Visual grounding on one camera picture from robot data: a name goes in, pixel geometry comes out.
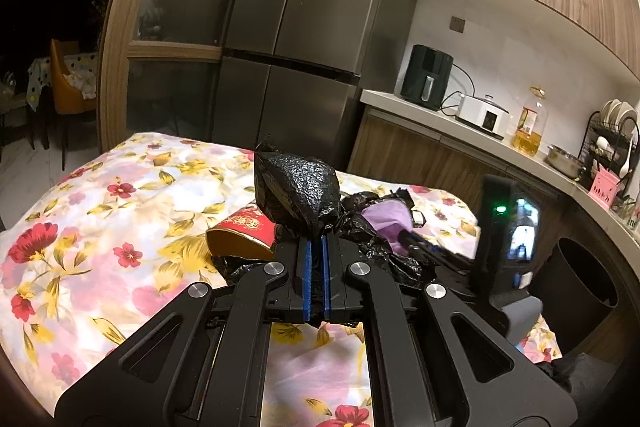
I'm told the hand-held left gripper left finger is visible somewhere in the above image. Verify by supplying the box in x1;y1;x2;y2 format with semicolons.
54;239;317;427

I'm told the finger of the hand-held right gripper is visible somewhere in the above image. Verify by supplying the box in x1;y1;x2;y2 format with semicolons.
397;229;477;280

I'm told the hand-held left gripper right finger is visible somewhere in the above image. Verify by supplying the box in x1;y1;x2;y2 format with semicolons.
322;237;577;427

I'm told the purple plastic bag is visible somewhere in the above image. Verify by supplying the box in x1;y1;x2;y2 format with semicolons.
361;202;419;256

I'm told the red paper cup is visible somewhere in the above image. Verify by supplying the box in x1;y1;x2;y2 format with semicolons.
206;202;281;261

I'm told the black trash bin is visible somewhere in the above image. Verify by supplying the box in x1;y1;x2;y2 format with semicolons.
529;237;627;360

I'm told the wooden base cabinet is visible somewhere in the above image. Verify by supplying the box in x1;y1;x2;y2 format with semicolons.
347;104;632;363

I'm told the steel pot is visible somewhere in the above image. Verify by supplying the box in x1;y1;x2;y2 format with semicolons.
545;144;586;180

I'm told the cooking oil bottle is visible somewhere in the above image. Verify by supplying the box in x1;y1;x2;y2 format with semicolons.
511;87;549;156

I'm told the white kitchen countertop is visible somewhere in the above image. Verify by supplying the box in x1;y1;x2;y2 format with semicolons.
360;89;640;258

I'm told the pink utensil holder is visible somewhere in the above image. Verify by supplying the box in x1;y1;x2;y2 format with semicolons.
589;167;624;210

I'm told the white rice cooker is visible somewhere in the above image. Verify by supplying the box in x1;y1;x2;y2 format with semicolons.
456;94;511;140

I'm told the dark cloth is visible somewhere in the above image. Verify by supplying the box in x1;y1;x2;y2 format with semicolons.
537;351;618;410

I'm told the black dish rack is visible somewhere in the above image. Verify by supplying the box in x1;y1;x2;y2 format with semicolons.
580;99;640;188

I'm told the black air fryer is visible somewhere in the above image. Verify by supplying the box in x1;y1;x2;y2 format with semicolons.
400;45;455;111

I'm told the floral blanket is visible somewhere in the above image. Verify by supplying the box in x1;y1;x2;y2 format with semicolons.
0;132;564;427

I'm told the grey steel refrigerator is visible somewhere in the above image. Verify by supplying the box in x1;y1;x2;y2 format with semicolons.
212;0;422;172

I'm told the wooden glass door cabinet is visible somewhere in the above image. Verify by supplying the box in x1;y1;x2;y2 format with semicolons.
97;0;261;152

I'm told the polka dot tablecloth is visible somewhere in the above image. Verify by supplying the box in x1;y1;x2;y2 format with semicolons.
26;52;100;112

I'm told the orange chair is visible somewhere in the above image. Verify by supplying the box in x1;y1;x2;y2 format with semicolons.
49;39;101;171

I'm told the black power cable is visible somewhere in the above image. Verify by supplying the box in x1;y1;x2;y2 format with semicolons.
441;64;477;116

